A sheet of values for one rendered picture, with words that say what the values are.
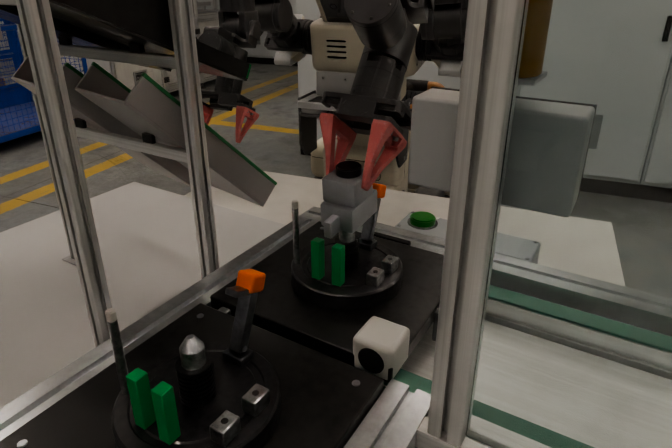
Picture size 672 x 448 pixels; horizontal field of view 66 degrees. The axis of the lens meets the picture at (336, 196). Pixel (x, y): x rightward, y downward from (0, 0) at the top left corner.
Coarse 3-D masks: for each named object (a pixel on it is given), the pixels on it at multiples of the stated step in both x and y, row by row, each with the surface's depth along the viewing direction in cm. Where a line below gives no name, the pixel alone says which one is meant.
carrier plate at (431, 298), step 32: (320, 224) 79; (288, 256) 70; (416, 256) 70; (224, 288) 63; (288, 288) 63; (416, 288) 63; (256, 320) 58; (288, 320) 57; (320, 320) 57; (352, 320) 57; (416, 320) 57; (320, 352) 54; (352, 352) 52
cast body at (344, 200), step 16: (336, 176) 59; (352, 176) 58; (336, 192) 58; (352, 192) 57; (368, 192) 60; (336, 208) 59; (352, 208) 58; (368, 208) 61; (336, 224) 59; (352, 224) 58
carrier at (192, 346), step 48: (192, 336) 42; (96, 384) 48; (144, 384) 40; (192, 384) 42; (240, 384) 45; (288, 384) 48; (336, 384) 48; (48, 432) 43; (96, 432) 43; (144, 432) 41; (192, 432) 40; (240, 432) 40; (288, 432) 43; (336, 432) 43
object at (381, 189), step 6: (378, 186) 66; (384, 186) 67; (378, 192) 66; (384, 192) 67; (378, 198) 67; (378, 204) 67; (378, 210) 68; (372, 216) 67; (366, 222) 67; (372, 222) 67; (366, 228) 67; (372, 228) 67; (366, 234) 67; (372, 234) 67
